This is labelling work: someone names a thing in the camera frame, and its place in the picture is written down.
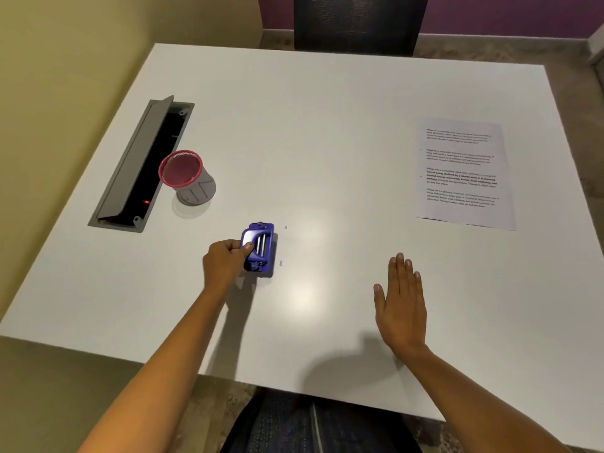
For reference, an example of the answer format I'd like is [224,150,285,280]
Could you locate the person's left hand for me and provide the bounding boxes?
[202,239,255,293]

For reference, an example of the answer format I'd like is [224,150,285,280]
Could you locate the person's right hand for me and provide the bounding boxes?
[373,253,428,356]

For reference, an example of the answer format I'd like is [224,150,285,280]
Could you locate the blue hole punch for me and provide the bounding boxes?
[240,222,276,278]

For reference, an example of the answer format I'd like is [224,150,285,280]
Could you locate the person's right forearm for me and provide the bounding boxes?
[394,343,574,453]

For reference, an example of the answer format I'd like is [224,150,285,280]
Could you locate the person's left forearm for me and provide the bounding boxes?
[78,278,237,453]

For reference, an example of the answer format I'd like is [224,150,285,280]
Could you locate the pink rimmed grey mesh cup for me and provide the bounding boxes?
[159,150,217,206]

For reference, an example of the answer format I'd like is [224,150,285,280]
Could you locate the printed white paper sheet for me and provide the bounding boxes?
[416,118,517,232]

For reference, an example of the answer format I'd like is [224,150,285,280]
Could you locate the person's dark blue trousers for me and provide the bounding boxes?
[221,389,423,453]

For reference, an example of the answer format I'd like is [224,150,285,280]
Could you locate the black mesh office chair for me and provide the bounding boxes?
[293,0,430,57]

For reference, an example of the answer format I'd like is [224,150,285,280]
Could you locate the grey table cable tray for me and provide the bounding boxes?
[88,95,195,233]

